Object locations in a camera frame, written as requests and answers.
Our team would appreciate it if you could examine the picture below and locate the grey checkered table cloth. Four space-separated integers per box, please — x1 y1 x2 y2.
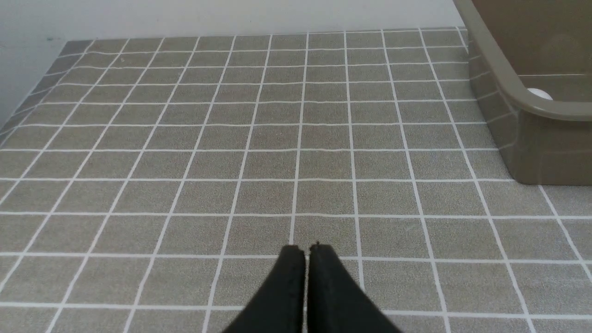
0 27 591 333

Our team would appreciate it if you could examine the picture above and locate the white ping-pong ball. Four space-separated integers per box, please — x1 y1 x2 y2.
527 88 553 101

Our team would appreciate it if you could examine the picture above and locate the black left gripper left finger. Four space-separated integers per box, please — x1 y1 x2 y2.
224 245 306 333

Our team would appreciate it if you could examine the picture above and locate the olive green plastic bin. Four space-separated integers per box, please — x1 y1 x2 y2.
454 0 592 186

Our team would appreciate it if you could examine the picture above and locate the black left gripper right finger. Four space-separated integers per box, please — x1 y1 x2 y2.
307 244 401 333

